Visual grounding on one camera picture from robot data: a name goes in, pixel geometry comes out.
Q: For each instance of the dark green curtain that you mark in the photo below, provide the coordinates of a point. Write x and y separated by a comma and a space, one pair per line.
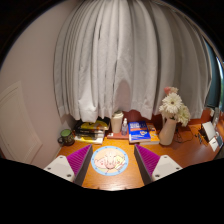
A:
213, 76

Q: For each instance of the white lidded tumbler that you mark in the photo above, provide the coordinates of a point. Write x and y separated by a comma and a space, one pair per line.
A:
116, 122

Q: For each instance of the white pleated curtain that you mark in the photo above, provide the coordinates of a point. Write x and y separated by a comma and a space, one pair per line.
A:
130, 56

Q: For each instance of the round cartoon-print mouse pad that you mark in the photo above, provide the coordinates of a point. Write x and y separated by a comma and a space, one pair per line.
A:
110, 148

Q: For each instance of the stack of yellow-black books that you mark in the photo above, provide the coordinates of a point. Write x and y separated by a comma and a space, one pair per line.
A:
90, 130

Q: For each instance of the black pen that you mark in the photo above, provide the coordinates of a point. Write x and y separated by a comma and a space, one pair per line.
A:
200, 138

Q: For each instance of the white paper sheet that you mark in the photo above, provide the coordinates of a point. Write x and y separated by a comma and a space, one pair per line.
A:
213, 144

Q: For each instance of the white ceramic vase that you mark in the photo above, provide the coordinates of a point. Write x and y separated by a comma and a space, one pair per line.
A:
167, 131

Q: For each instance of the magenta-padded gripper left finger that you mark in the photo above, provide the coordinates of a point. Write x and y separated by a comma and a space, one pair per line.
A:
60, 166

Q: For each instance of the small clear pump bottle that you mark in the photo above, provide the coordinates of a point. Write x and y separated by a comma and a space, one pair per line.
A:
124, 128

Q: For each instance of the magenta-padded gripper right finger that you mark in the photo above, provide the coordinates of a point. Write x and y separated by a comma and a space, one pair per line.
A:
163, 166

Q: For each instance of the blue book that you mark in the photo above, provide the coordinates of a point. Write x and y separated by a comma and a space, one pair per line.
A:
139, 130

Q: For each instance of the white and pink flower bouquet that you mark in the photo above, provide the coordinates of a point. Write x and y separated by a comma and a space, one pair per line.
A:
172, 104

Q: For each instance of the thin red book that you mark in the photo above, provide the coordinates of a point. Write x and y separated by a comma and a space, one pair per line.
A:
115, 136

